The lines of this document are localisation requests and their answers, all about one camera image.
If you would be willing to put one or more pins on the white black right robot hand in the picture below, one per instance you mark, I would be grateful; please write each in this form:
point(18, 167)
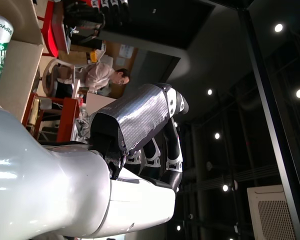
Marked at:
point(65, 187)

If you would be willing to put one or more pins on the green white Chilsung cider can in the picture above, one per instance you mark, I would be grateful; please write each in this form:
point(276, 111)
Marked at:
point(0, 62)

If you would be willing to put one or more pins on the open cardboard box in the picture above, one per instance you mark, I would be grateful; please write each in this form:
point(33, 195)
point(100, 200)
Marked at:
point(22, 75)

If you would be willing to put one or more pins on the white flat panel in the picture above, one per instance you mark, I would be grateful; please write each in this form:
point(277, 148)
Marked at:
point(97, 100)

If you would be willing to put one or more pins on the white round chair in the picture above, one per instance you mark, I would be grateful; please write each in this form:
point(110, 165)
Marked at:
point(48, 72)

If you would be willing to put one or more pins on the man in white shirt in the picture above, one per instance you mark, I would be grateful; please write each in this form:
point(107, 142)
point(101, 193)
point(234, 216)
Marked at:
point(97, 75)

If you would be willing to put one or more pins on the black bags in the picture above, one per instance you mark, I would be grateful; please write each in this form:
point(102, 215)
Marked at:
point(85, 15)

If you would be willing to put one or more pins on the white ceiling air conditioner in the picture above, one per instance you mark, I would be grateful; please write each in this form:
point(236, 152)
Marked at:
point(270, 215)

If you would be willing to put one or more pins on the orange metal desk frame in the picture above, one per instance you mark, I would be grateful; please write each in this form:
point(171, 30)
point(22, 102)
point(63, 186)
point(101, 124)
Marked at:
point(67, 120)

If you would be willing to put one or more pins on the red orange frame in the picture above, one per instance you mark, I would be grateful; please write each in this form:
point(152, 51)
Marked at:
point(52, 42)

